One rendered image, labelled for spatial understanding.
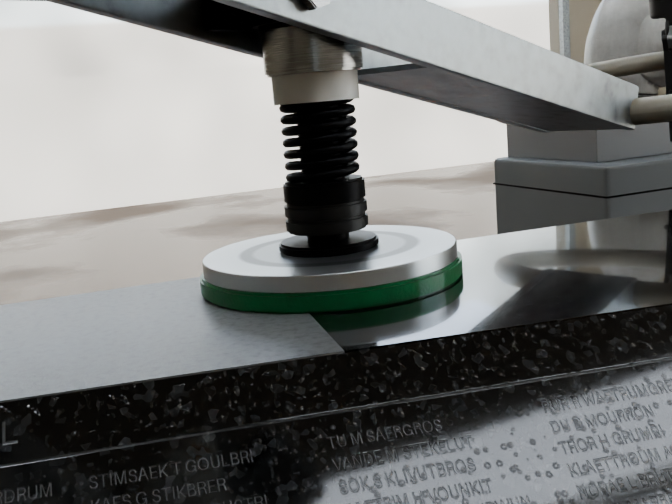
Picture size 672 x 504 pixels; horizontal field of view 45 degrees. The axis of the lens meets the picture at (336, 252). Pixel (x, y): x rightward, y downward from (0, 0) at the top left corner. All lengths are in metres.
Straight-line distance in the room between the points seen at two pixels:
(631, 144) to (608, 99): 0.82
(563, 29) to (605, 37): 4.80
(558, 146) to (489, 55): 1.05
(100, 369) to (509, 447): 0.25
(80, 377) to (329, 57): 0.30
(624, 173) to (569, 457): 1.19
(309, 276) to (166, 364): 0.13
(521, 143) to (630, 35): 0.32
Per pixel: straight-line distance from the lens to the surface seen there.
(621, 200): 1.65
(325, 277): 0.57
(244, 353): 0.50
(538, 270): 0.67
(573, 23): 6.75
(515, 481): 0.48
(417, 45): 0.67
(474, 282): 0.64
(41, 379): 0.52
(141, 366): 0.51
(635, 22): 1.82
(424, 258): 0.60
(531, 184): 1.82
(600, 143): 1.70
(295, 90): 0.64
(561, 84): 0.84
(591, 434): 0.50
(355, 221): 0.65
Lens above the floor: 0.97
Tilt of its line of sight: 11 degrees down
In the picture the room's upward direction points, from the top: 5 degrees counter-clockwise
